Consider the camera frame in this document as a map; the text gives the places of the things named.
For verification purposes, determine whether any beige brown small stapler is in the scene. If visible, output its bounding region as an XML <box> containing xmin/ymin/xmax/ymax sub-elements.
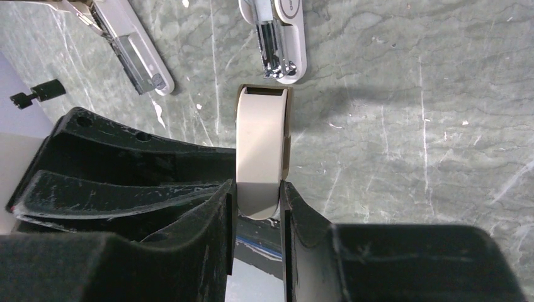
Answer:
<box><xmin>236</xmin><ymin>84</ymin><xmax>293</xmax><ymax>220</ymax></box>

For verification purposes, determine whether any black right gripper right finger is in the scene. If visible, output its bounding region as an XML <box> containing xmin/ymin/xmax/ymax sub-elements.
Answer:
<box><xmin>280</xmin><ymin>182</ymin><xmax>525</xmax><ymax>301</ymax></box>

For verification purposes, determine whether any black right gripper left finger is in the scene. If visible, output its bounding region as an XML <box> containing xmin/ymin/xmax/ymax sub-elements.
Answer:
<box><xmin>1</xmin><ymin>180</ymin><xmax>237</xmax><ymax>301</ymax></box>

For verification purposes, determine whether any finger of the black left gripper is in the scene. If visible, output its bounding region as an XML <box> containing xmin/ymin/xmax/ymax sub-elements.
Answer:
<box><xmin>11</xmin><ymin>171</ymin><xmax>234</xmax><ymax>241</ymax></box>
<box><xmin>6</xmin><ymin>107</ymin><xmax>236</xmax><ymax>209</ymax></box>

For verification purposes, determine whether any long white stapler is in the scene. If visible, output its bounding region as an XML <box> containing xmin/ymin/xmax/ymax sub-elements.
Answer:
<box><xmin>44</xmin><ymin>0</ymin><xmax>175</xmax><ymax>96</ymax></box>

